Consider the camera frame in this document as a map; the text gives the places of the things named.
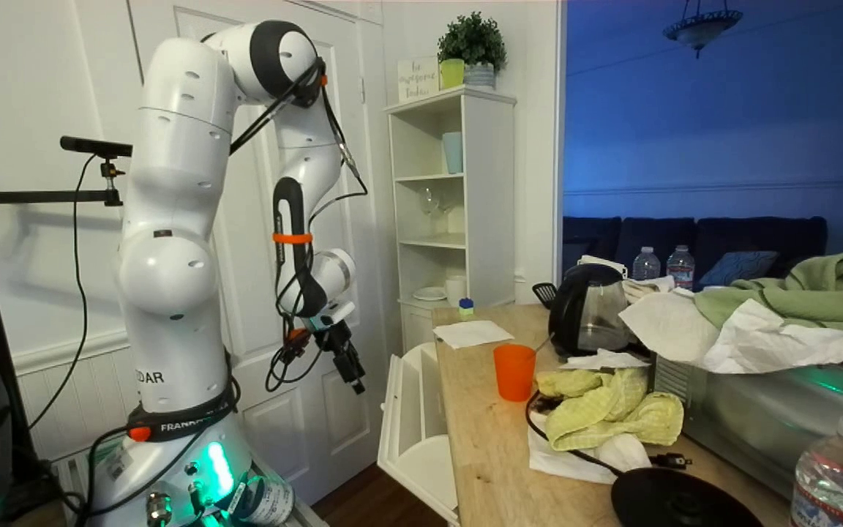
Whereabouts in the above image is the light blue cup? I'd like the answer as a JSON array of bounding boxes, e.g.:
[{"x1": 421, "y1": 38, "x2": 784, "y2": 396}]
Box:
[{"x1": 443, "y1": 131, "x2": 462, "y2": 174}]

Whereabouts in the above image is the black electric kettle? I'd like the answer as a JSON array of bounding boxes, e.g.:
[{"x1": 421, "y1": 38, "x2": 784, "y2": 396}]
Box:
[{"x1": 532, "y1": 264, "x2": 635, "y2": 357}]

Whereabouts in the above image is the yellow-green pot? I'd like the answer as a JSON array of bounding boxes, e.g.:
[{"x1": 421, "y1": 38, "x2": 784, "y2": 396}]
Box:
[{"x1": 439, "y1": 57, "x2": 466, "y2": 87}]

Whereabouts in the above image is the white shelf unit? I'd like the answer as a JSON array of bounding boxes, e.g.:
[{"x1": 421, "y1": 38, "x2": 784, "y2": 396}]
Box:
[{"x1": 389, "y1": 87, "x2": 516, "y2": 347}]

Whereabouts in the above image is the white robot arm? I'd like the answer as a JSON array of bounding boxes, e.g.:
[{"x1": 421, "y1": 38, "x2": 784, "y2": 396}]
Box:
[{"x1": 79, "y1": 21, "x2": 362, "y2": 527}]

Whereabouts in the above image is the black camera on stand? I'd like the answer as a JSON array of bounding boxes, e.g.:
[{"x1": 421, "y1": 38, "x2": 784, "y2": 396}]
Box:
[{"x1": 60, "y1": 133, "x2": 131, "y2": 158}]

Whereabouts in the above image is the white crumpled paper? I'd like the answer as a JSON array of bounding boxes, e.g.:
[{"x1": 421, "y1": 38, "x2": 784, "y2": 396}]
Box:
[{"x1": 620, "y1": 293, "x2": 843, "y2": 375}]

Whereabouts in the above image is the hanging ceiling lamp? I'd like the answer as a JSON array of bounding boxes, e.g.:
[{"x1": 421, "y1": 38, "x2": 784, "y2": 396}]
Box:
[{"x1": 662, "y1": 0, "x2": 743, "y2": 54}]

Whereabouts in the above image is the green towel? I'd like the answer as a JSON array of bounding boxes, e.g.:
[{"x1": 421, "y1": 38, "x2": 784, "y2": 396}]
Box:
[{"x1": 695, "y1": 251, "x2": 843, "y2": 328}]

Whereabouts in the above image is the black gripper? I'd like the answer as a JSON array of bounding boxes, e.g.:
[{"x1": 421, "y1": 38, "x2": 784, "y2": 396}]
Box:
[{"x1": 317, "y1": 322, "x2": 365, "y2": 396}]

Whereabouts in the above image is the silver metal container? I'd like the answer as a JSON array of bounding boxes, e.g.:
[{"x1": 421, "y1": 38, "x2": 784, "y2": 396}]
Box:
[{"x1": 654, "y1": 357, "x2": 843, "y2": 497}]

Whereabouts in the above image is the orange plastic cup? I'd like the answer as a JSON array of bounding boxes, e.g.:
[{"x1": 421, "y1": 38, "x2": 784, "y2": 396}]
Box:
[{"x1": 494, "y1": 341, "x2": 535, "y2": 400}]

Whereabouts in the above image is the dark blue sofa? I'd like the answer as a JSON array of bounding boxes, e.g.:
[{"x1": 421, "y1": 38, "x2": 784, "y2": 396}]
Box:
[{"x1": 562, "y1": 215, "x2": 829, "y2": 286}]

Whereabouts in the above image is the white kitchen drawer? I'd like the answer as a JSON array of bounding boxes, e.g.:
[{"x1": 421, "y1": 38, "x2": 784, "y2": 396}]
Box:
[{"x1": 377, "y1": 341, "x2": 461, "y2": 527}]

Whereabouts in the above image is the white paper napkin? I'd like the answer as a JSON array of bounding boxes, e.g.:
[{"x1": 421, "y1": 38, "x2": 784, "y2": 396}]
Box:
[{"x1": 434, "y1": 319, "x2": 510, "y2": 347}]

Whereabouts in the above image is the yellow-green cloth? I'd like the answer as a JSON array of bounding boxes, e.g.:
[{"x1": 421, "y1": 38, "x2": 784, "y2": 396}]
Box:
[{"x1": 535, "y1": 368, "x2": 686, "y2": 450}]

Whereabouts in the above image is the clear water bottle on sofa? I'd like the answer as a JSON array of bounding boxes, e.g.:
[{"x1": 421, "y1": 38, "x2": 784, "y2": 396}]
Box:
[{"x1": 633, "y1": 245, "x2": 662, "y2": 281}]

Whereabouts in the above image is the black round kettle base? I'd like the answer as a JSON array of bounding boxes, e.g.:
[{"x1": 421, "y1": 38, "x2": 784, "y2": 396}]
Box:
[{"x1": 611, "y1": 467, "x2": 761, "y2": 527}]

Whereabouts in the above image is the potted green plant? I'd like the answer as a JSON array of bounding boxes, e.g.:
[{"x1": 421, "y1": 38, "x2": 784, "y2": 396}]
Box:
[{"x1": 439, "y1": 12, "x2": 506, "y2": 87}]

